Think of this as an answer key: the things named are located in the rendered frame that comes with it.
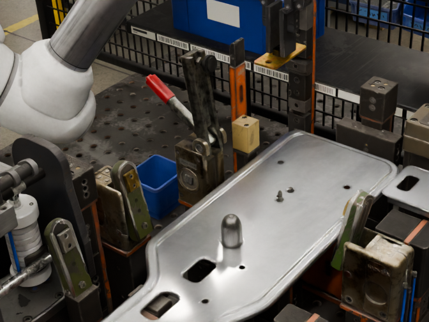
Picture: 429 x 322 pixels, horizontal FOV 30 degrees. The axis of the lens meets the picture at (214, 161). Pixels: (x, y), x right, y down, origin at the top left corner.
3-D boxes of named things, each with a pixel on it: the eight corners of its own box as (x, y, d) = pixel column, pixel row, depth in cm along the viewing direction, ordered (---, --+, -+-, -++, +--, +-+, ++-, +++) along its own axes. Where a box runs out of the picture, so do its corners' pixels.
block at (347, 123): (383, 272, 156) (395, 142, 140) (331, 249, 163) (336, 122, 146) (391, 264, 158) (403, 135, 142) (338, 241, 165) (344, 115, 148)
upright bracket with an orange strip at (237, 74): (243, 274, 158) (233, 44, 130) (238, 271, 159) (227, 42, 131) (252, 266, 160) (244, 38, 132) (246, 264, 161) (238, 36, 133)
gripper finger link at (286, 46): (290, 2, 110) (295, 3, 110) (292, 48, 114) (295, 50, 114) (278, 9, 108) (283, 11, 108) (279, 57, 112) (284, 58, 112)
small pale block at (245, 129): (253, 289, 154) (247, 128, 134) (238, 282, 156) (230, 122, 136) (263, 280, 156) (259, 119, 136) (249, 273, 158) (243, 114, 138)
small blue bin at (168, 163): (159, 224, 172) (156, 191, 167) (126, 209, 178) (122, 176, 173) (191, 199, 179) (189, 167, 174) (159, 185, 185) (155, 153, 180)
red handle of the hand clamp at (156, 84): (207, 145, 130) (142, 77, 132) (202, 153, 131) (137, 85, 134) (223, 134, 132) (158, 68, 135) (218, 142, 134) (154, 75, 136)
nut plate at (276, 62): (274, 70, 110) (274, 62, 110) (252, 63, 112) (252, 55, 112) (308, 47, 116) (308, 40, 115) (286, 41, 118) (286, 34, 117)
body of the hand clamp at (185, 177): (214, 312, 150) (202, 156, 130) (186, 298, 153) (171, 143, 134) (233, 294, 153) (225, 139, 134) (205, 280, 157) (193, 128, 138)
